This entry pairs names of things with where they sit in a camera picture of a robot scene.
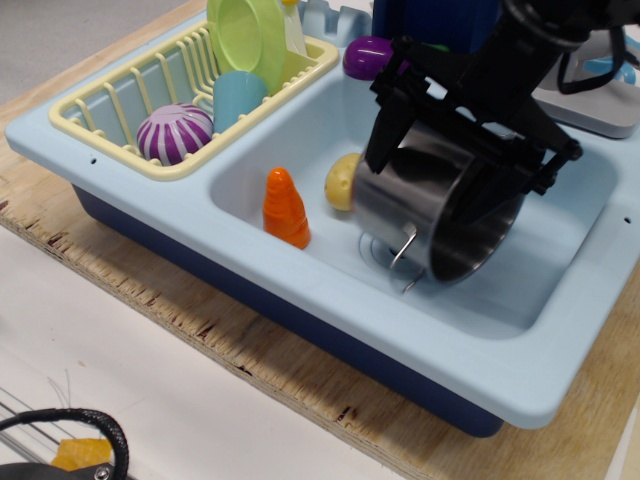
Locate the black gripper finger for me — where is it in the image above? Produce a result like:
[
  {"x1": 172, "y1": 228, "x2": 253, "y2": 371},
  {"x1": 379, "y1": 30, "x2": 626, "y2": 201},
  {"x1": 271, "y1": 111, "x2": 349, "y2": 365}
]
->
[
  {"x1": 365, "y1": 94, "x2": 416, "y2": 174},
  {"x1": 449, "y1": 162, "x2": 524, "y2": 225}
]

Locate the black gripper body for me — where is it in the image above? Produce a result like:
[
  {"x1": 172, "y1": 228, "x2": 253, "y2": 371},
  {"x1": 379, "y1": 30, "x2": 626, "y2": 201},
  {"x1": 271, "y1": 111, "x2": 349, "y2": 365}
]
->
[{"x1": 371, "y1": 37, "x2": 582, "y2": 194}]

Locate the stainless steel pot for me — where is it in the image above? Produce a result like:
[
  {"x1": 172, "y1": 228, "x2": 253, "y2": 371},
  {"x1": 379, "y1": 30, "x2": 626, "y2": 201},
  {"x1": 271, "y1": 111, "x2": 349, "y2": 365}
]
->
[{"x1": 352, "y1": 122, "x2": 524, "y2": 285}]

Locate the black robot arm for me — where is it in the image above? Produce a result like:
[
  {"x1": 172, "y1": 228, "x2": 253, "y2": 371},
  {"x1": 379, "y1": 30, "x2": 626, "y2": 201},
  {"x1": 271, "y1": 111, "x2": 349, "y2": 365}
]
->
[{"x1": 364, "y1": 1, "x2": 639, "y2": 223}]

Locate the light blue toy sink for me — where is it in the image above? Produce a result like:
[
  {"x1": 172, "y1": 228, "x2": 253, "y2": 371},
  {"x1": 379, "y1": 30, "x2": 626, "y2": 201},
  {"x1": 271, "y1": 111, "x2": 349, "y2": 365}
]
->
[{"x1": 5, "y1": 1, "x2": 639, "y2": 437}]

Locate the purple toy eggplant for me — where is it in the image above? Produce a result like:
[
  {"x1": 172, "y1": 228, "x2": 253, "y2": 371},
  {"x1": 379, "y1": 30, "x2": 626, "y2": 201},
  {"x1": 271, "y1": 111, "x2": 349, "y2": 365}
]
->
[{"x1": 342, "y1": 36, "x2": 393, "y2": 81}]

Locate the dark blue box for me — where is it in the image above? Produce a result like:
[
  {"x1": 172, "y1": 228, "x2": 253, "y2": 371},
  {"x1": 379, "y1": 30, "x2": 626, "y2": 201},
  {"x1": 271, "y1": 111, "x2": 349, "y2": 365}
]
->
[{"x1": 372, "y1": 0, "x2": 500, "y2": 53}]

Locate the yellow toy potato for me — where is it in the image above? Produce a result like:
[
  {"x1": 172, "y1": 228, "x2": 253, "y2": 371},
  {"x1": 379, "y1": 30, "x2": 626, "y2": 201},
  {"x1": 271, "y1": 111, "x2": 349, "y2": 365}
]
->
[{"x1": 324, "y1": 153, "x2": 360, "y2": 212}]

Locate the white toy bottle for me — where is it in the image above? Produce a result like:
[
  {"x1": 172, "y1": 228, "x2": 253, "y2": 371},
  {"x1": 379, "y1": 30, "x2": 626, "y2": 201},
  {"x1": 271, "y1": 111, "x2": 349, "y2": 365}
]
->
[{"x1": 281, "y1": 0, "x2": 307, "y2": 56}]

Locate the grey toy faucet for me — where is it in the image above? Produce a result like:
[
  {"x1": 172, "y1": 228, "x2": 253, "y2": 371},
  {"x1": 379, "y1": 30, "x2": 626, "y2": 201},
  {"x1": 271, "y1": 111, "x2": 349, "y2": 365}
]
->
[{"x1": 533, "y1": 31, "x2": 639, "y2": 139}]

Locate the orange toy carrot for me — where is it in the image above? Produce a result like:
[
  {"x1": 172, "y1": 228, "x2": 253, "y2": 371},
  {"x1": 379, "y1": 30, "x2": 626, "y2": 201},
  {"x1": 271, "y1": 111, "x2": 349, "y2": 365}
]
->
[{"x1": 262, "y1": 167, "x2": 311, "y2": 249}]

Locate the light blue plastic cup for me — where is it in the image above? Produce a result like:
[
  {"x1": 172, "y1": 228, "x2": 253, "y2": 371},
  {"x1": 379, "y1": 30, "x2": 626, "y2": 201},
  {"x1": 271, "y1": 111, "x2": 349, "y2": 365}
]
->
[{"x1": 213, "y1": 71, "x2": 268, "y2": 133}]

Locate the green plastic plate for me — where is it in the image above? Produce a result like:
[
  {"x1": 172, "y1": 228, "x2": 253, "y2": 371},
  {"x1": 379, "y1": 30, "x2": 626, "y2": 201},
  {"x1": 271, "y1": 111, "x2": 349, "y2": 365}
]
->
[{"x1": 207, "y1": 0, "x2": 287, "y2": 94}]

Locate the purple striped bowl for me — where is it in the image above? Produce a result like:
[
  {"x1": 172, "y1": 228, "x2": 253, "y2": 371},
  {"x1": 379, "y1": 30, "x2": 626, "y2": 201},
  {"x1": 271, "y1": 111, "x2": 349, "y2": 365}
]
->
[{"x1": 136, "y1": 103, "x2": 214, "y2": 166}]

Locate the yellow dish drying rack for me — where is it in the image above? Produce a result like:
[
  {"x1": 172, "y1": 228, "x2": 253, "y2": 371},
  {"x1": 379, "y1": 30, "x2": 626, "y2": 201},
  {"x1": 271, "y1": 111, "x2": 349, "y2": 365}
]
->
[{"x1": 48, "y1": 21, "x2": 340, "y2": 181}]

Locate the plywood board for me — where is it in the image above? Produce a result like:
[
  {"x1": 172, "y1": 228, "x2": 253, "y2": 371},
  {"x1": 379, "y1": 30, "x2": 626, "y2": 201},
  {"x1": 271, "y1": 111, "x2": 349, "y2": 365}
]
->
[{"x1": 0, "y1": 0, "x2": 640, "y2": 480}]

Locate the yellow tape piece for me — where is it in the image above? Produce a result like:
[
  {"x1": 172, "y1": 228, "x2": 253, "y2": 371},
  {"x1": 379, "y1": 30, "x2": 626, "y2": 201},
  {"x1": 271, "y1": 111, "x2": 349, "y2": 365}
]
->
[{"x1": 50, "y1": 438, "x2": 113, "y2": 472}]

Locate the black braided cable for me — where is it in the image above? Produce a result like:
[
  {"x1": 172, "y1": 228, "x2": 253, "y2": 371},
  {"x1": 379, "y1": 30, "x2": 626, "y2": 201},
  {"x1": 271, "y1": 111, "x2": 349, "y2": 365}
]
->
[{"x1": 0, "y1": 408, "x2": 130, "y2": 480}]

